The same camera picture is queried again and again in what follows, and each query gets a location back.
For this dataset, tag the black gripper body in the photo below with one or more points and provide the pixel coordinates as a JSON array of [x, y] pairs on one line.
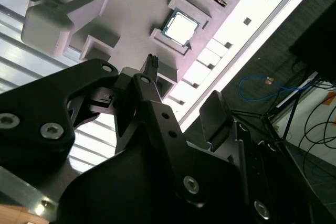
[[126, 195]]

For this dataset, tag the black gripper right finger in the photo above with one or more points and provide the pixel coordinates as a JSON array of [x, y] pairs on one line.
[[215, 119]]

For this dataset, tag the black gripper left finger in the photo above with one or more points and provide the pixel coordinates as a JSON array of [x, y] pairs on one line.
[[39, 119]]

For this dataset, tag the silver CPU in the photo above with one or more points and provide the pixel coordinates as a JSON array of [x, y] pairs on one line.
[[181, 28]]

